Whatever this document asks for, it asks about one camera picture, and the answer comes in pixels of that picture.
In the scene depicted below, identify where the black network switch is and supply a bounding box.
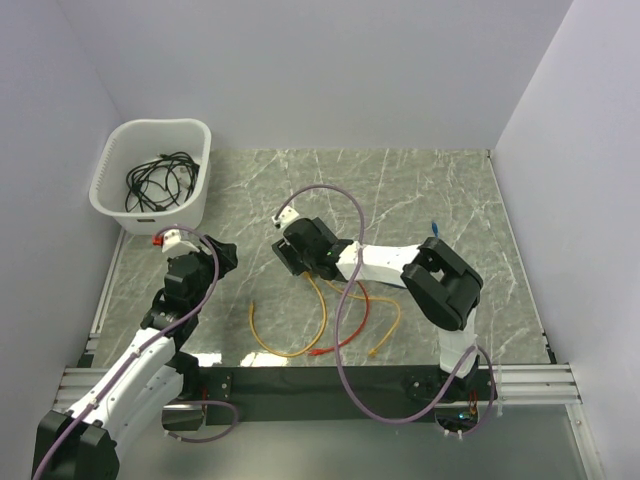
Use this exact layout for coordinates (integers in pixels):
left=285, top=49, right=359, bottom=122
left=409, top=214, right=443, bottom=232
left=272, top=239, right=307, bottom=276

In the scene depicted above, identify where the yellow ethernet cable long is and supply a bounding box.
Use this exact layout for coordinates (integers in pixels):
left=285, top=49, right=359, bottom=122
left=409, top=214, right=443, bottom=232
left=247, top=273, right=329, bottom=361

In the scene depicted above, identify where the red ethernet cable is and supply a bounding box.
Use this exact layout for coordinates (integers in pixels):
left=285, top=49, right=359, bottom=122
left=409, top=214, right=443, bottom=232
left=309, top=280, right=370, bottom=357

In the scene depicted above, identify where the yellow ethernet cable short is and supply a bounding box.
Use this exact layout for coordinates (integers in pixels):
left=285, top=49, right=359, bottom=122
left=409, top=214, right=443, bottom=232
left=339, top=282, right=402, bottom=358

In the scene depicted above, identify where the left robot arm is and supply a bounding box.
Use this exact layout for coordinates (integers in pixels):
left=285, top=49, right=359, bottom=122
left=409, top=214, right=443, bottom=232
left=32, top=227, right=238, bottom=479

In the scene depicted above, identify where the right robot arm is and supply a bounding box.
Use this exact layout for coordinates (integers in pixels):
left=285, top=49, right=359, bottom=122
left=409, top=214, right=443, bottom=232
left=272, top=214, right=483, bottom=399

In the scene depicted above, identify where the white plastic basket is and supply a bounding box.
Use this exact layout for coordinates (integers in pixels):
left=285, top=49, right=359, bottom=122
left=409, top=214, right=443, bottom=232
left=89, top=118, right=211, bottom=235

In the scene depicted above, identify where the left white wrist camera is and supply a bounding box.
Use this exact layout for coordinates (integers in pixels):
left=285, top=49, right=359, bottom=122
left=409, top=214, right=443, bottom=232
left=152, top=229, right=198, bottom=259

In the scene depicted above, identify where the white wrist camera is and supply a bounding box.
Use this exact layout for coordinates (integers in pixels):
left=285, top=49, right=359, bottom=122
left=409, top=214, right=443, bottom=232
left=152, top=229, right=198, bottom=259
left=272, top=206, right=300, bottom=229

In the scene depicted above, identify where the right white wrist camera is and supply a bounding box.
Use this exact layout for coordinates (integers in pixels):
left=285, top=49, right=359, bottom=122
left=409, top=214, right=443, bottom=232
left=272, top=206, right=300, bottom=229

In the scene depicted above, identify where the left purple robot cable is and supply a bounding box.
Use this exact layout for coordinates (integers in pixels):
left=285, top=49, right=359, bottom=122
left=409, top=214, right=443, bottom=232
left=32, top=225, right=242, bottom=479

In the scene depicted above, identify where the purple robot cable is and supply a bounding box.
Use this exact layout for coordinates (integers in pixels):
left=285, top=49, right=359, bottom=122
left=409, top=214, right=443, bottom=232
left=32, top=225, right=242, bottom=479
left=277, top=184, right=496, bottom=443

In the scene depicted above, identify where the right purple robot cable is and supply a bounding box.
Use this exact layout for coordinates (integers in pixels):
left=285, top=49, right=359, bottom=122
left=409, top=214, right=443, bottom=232
left=277, top=184, right=496, bottom=443

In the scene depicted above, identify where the black cable bundle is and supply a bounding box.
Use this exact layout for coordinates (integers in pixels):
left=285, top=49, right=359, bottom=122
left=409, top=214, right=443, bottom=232
left=123, top=151, right=201, bottom=214

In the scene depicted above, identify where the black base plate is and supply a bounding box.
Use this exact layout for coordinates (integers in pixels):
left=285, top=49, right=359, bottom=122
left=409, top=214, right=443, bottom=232
left=159, top=364, right=501, bottom=431

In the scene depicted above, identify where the aluminium rail frame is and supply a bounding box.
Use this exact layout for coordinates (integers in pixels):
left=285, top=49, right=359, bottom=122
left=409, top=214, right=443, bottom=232
left=29, top=149, right=609, bottom=480

